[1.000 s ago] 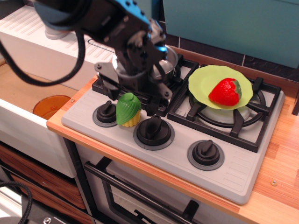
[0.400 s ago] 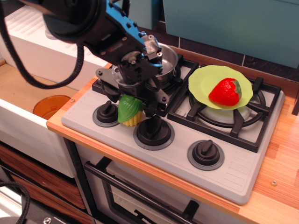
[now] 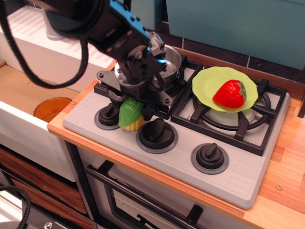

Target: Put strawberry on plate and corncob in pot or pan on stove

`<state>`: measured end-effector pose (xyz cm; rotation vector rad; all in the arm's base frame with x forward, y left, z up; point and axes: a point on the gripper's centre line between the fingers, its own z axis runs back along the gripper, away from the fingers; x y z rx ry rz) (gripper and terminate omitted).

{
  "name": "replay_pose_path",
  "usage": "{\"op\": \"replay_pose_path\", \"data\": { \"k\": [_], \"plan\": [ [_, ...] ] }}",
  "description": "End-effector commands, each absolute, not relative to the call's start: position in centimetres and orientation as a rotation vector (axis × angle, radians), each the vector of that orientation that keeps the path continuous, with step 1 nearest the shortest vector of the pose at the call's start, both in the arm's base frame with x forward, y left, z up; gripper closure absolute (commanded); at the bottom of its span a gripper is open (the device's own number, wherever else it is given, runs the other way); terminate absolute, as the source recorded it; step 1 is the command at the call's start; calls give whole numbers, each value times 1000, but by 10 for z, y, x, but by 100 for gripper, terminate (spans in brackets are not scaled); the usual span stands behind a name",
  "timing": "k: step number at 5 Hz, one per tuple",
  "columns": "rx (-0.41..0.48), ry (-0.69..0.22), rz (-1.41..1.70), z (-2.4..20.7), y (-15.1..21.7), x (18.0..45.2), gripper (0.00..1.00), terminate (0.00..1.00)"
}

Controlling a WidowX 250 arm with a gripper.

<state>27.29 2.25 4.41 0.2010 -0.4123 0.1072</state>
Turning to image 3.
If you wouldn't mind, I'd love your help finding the black left burner grate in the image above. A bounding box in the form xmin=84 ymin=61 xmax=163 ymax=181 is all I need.
xmin=94 ymin=55 xmax=203 ymax=120

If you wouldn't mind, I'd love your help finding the black braided cable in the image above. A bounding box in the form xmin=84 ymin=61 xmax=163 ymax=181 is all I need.
xmin=0 ymin=185 xmax=31 ymax=229

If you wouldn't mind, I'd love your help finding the green yellow toy corncob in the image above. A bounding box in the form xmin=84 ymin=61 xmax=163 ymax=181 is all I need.
xmin=118 ymin=99 xmax=144 ymax=131

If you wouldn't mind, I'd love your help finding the toy oven door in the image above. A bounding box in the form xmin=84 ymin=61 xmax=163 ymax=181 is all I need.
xmin=81 ymin=152 xmax=263 ymax=229

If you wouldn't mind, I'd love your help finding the black oven door handle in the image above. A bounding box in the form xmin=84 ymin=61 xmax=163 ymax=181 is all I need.
xmin=85 ymin=160 xmax=203 ymax=229

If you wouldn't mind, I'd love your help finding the white toy sink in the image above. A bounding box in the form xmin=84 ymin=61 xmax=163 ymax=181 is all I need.
xmin=0 ymin=4 xmax=114 ymax=182

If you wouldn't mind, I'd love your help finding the stainless steel pot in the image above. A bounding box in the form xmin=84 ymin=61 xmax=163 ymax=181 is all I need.
xmin=114 ymin=45 xmax=184 ymax=88

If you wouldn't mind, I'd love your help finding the black right burner grate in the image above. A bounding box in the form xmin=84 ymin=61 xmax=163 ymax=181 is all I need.
xmin=171 ymin=67 xmax=289 ymax=156

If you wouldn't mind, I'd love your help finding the red toy strawberry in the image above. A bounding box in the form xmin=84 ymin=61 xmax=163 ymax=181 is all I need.
xmin=213 ymin=79 xmax=247 ymax=109

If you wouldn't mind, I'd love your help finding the wood grain drawer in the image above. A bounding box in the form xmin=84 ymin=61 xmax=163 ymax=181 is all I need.
xmin=0 ymin=146 xmax=94 ymax=229

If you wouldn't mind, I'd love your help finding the black middle stove knob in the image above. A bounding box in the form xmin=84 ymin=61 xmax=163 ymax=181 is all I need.
xmin=136 ymin=118 xmax=178 ymax=154

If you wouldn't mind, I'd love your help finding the black right stove knob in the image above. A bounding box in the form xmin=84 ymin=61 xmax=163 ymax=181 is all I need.
xmin=191 ymin=143 xmax=229 ymax=175

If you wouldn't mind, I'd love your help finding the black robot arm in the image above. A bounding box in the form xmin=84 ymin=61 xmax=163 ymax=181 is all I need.
xmin=35 ymin=0 xmax=172 ymax=120

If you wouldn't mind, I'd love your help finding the grey toy faucet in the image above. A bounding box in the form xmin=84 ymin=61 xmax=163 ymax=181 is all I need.
xmin=42 ymin=9 xmax=64 ymax=41

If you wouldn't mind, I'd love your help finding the light green plastic plate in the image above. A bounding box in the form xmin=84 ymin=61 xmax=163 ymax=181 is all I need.
xmin=192 ymin=67 xmax=258 ymax=112

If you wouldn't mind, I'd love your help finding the black stove knob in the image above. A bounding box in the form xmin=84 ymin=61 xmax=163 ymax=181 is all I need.
xmin=191 ymin=143 xmax=229 ymax=175
xmin=136 ymin=118 xmax=178 ymax=154
xmin=94 ymin=103 xmax=119 ymax=130

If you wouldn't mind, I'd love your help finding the grey toy stove top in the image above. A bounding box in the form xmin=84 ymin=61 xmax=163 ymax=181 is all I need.
xmin=62 ymin=89 xmax=291 ymax=209

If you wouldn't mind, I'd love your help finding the orange plastic sink drain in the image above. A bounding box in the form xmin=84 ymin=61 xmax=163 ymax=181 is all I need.
xmin=33 ymin=97 xmax=72 ymax=123

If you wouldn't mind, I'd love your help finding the black left stove knob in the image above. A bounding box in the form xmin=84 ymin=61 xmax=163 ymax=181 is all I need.
xmin=94 ymin=103 xmax=119 ymax=130

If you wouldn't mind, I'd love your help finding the black burner grate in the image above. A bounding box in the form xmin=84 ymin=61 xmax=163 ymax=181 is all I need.
xmin=171 ymin=67 xmax=289 ymax=156
xmin=94 ymin=55 xmax=203 ymax=120

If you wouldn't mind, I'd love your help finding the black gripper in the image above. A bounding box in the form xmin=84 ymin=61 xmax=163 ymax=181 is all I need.
xmin=96 ymin=70 xmax=172 ymax=121

